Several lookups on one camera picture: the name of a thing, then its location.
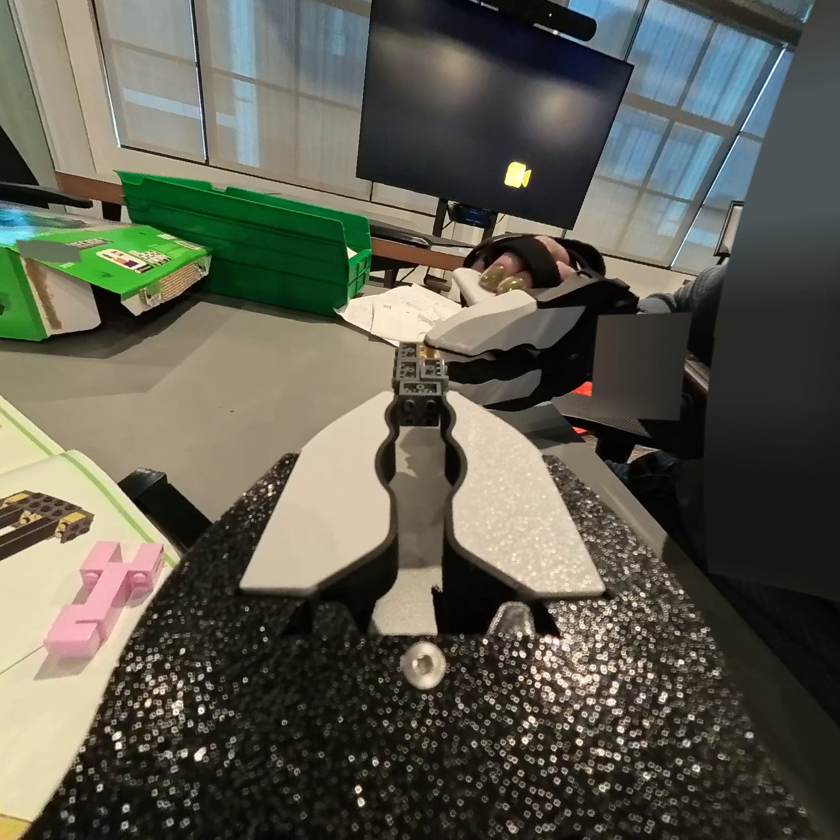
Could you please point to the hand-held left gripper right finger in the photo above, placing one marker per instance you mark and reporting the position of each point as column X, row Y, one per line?
column 518, row 518

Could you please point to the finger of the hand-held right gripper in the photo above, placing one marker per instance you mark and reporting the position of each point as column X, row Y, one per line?
column 505, row 394
column 485, row 321

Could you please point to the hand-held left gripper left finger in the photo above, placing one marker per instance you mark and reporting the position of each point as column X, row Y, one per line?
column 315, row 505

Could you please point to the tan brick plate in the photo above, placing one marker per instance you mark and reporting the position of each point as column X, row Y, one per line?
column 430, row 354

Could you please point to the grey brick assembly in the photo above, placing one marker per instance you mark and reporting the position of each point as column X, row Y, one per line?
column 418, row 397

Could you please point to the person's right forearm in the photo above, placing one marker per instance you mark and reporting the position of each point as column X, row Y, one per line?
column 695, row 292

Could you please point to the grey desk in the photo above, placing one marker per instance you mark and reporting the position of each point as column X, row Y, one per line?
column 229, row 394

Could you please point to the person's right hand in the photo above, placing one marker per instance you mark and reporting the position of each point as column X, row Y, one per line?
column 502, row 270

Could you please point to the white paper sheet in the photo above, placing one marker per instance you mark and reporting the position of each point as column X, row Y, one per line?
column 394, row 312

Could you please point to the small black device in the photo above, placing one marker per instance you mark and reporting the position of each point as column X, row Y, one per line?
column 471, row 214

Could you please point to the large black screen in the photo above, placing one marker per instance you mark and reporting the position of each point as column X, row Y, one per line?
column 492, row 98

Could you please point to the pink brick assembly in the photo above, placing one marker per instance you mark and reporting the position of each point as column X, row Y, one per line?
column 98, row 590

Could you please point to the green plastic bin stack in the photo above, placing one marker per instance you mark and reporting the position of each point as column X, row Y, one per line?
column 262, row 236

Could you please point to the brick instruction booklet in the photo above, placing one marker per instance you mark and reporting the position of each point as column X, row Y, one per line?
column 39, row 590

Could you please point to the large paned window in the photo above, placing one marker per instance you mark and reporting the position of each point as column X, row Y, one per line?
column 275, row 98

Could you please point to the green cardboard box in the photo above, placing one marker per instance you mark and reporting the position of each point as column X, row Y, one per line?
column 98, row 256

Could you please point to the black camera bar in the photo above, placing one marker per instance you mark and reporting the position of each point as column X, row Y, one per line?
column 571, row 26

